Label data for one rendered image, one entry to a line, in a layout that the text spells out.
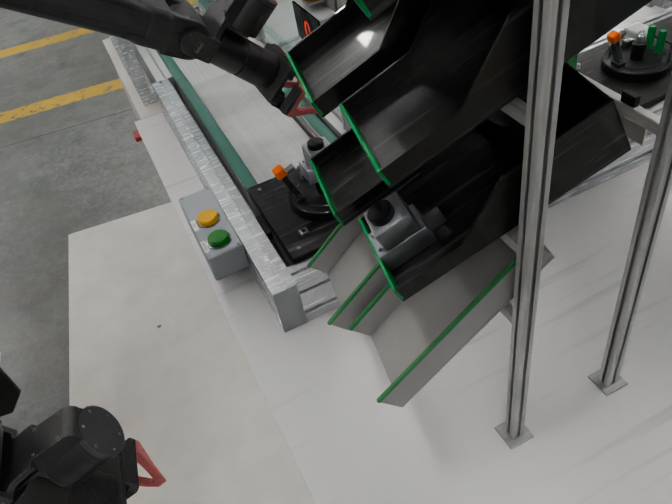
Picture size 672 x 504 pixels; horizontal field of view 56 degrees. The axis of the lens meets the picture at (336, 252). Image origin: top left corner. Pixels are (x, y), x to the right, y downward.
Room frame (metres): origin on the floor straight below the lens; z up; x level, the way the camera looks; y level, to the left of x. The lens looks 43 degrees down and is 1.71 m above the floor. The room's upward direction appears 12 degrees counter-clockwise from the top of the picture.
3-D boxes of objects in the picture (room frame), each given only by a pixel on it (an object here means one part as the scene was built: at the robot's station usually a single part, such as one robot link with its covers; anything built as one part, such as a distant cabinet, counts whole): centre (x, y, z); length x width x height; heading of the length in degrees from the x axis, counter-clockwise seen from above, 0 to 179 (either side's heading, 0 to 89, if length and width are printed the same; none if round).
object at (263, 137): (1.23, 0.06, 0.91); 0.84 x 0.28 x 0.10; 17
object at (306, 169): (0.94, -0.01, 1.06); 0.08 x 0.04 x 0.07; 108
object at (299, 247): (0.94, 0.00, 0.96); 0.24 x 0.24 x 0.02; 17
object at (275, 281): (1.16, 0.22, 0.91); 0.89 x 0.06 x 0.11; 17
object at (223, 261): (0.96, 0.23, 0.93); 0.21 x 0.07 x 0.06; 17
